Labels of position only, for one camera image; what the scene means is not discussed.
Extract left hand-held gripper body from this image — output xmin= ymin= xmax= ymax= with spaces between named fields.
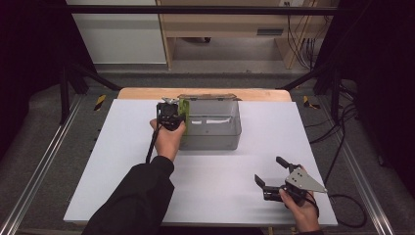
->
xmin=156 ymin=97 xmax=188 ymax=132

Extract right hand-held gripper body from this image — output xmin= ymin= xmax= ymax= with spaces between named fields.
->
xmin=263 ymin=164 xmax=328 ymax=208

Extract green phone case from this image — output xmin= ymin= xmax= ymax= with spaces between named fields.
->
xmin=177 ymin=98 xmax=191 ymax=145

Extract transparent grey plastic box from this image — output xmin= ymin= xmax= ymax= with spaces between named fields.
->
xmin=177 ymin=93 xmax=243 ymax=152

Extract person's left hand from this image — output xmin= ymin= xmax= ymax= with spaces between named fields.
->
xmin=149 ymin=117 xmax=188 ymax=164

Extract person's right hand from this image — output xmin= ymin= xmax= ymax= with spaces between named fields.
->
xmin=278 ymin=187 xmax=323 ymax=233

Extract yellow black tape marker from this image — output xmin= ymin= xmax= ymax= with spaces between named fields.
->
xmin=93 ymin=94 xmax=108 ymax=113
xmin=302 ymin=95 xmax=321 ymax=111

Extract white partition panel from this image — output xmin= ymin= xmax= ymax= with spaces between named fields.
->
xmin=66 ymin=0 xmax=167 ymax=66

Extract wooden desk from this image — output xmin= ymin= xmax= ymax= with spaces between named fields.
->
xmin=156 ymin=0 xmax=329 ymax=71

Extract black curtain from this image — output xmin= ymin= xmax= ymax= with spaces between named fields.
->
xmin=317 ymin=0 xmax=415 ymax=189
xmin=0 ymin=0 xmax=96 ymax=158

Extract white power socket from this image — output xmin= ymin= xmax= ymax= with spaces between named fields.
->
xmin=279 ymin=0 xmax=305 ymax=8

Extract left hand-held gripper cable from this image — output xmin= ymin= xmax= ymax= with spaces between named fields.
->
xmin=144 ymin=122 xmax=161 ymax=165

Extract hand-held gripper cable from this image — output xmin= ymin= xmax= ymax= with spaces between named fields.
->
xmin=144 ymin=122 xmax=161 ymax=165
xmin=304 ymin=190 xmax=369 ymax=229

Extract aluminium floor rail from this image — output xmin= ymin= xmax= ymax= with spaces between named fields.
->
xmin=316 ymin=97 xmax=396 ymax=235
xmin=0 ymin=93 xmax=83 ymax=235

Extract black floor cables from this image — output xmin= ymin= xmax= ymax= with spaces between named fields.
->
xmin=307 ymin=80 xmax=360 ymax=184

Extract right hand-held gripper cable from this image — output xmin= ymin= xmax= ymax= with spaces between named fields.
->
xmin=304 ymin=190 xmax=369 ymax=229

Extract black frame leg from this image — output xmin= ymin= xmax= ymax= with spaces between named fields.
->
xmin=59 ymin=63 xmax=122 ymax=125
xmin=276 ymin=63 xmax=344 ymax=122

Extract black metal frame bar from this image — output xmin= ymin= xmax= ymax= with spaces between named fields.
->
xmin=68 ymin=4 xmax=339 ymax=16

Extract black desk cables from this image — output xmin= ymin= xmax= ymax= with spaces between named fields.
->
xmin=285 ymin=5 xmax=327 ymax=71

